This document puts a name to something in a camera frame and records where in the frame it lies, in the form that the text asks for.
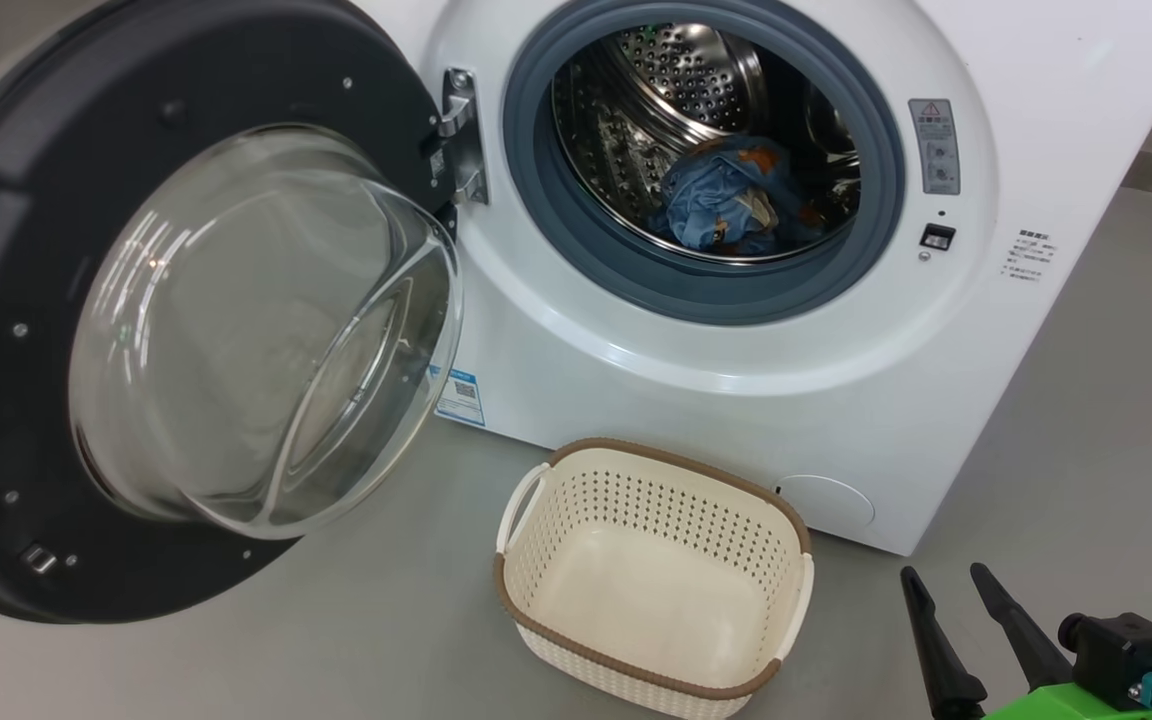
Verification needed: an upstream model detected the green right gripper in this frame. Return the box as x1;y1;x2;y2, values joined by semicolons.
900;562;1152;720

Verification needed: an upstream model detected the dark grey round washer door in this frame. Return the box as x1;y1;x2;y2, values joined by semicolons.
0;0;467;626

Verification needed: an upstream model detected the cream perforated laundry basket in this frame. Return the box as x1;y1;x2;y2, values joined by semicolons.
493;437;817;720

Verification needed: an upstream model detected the white front-load washing machine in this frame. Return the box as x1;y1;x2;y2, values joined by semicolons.
356;0;1152;557

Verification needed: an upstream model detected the silver metal door hinge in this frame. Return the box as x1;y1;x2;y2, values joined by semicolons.
430;67;490;207

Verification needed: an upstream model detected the blue white label sticker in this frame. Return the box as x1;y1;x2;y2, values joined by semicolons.
432;364;488;429

